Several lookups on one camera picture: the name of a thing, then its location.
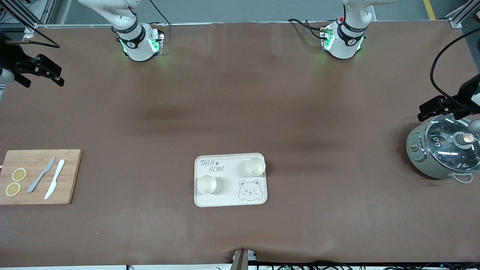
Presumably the grey plastic knife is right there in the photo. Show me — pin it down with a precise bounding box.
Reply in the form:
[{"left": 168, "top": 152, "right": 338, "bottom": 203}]
[{"left": 27, "top": 156, "right": 56, "bottom": 193}]

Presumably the black base cable bundle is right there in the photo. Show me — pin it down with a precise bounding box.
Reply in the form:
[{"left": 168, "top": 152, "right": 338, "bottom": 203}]
[{"left": 288, "top": 18, "right": 327, "bottom": 40}]

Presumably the aluminium frame corner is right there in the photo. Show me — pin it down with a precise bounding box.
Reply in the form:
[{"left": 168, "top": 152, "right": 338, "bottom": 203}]
[
  {"left": 445, "top": 0, "right": 480, "bottom": 29},
  {"left": 0, "top": 0, "right": 57, "bottom": 40}
]

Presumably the white plastic knife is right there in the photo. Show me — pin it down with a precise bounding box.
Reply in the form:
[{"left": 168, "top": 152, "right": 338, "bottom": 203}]
[{"left": 44, "top": 159, "right": 66, "bottom": 200}]

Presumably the thin black base cable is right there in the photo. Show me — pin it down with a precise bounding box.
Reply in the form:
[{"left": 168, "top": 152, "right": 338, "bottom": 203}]
[{"left": 149, "top": 0, "right": 171, "bottom": 26}]

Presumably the white IKEA cup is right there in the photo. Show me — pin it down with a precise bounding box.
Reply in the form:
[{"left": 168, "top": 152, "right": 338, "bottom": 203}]
[
  {"left": 197, "top": 174, "right": 217, "bottom": 195},
  {"left": 246, "top": 157, "right": 266, "bottom": 177}
]

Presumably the glass pot lid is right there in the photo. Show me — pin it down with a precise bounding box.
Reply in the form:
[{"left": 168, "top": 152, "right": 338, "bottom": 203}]
[{"left": 426, "top": 114, "right": 480, "bottom": 168}]

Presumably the grey-green electric pot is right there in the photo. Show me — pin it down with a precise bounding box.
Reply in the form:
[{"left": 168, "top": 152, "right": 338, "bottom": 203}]
[{"left": 406, "top": 114, "right": 480, "bottom": 183}]

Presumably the brown table cover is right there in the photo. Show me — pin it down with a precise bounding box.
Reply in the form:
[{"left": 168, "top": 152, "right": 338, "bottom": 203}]
[{"left": 0, "top": 21, "right": 480, "bottom": 267}]

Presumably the beige bear print tray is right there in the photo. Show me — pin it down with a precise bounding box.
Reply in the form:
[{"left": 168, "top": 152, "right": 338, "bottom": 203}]
[{"left": 194, "top": 153, "right": 268, "bottom": 207}]

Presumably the bamboo cutting board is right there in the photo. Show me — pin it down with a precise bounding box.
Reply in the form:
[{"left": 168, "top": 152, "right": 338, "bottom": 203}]
[{"left": 0, "top": 149, "right": 83, "bottom": 205}]

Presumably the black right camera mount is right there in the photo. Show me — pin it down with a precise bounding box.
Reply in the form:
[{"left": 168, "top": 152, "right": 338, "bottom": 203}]
[{"left": 14, "top": 72, "right": 33, "bottom": 88}]

